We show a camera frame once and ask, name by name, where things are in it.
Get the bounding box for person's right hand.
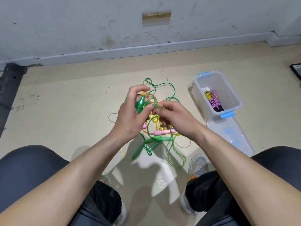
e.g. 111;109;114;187
151;100;209;142

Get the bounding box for person's left hand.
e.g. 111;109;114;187
110;83;154;145

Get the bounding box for pink rope with black-yellow handles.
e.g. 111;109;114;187
203;89;224;113

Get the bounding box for pile of colourful jump ropes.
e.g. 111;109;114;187
108;78;193;163

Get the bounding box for clear storage box blue latches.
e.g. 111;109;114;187
191;71;243;120

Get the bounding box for person's right forearm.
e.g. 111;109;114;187
195;127;301;226

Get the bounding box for person's left forearm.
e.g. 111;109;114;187
0;132;127;226

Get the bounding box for clear plastic box lid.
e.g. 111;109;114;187
207;115;256;158

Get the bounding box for grey right shoe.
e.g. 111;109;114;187
181;154;210;216

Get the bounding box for grey shoe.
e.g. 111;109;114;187
181;154;210;216
98;173;129;226

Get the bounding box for grey left shoe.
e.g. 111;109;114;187
98;173;129;226

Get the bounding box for black shorts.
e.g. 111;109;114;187
0;145;301;226

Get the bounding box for small black object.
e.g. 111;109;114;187
290;63;301;83

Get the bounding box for small wooden wall block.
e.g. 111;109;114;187
142;12;173;21

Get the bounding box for black metal rack frame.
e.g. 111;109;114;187
0;63;28;138

